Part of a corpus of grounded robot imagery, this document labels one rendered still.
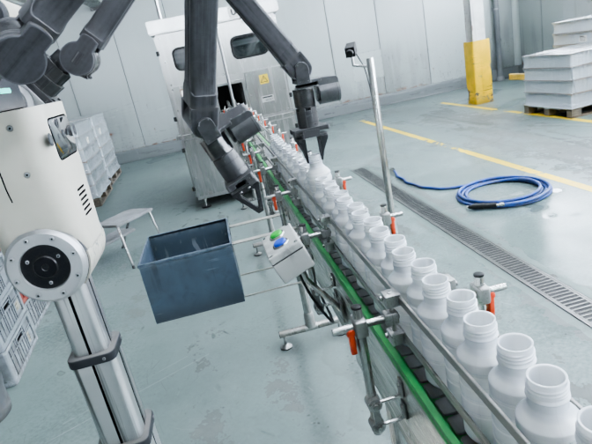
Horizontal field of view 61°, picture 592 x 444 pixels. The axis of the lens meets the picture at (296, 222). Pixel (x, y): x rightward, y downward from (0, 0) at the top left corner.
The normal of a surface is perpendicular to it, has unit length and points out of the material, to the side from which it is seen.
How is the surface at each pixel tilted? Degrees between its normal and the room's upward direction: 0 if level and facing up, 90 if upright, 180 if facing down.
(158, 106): 90
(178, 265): 90
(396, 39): 90
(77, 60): 92
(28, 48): 113
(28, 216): 101
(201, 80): 106
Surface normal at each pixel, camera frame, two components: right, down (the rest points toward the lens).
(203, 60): 0.40, 0.57
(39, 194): 0.21, 0.45
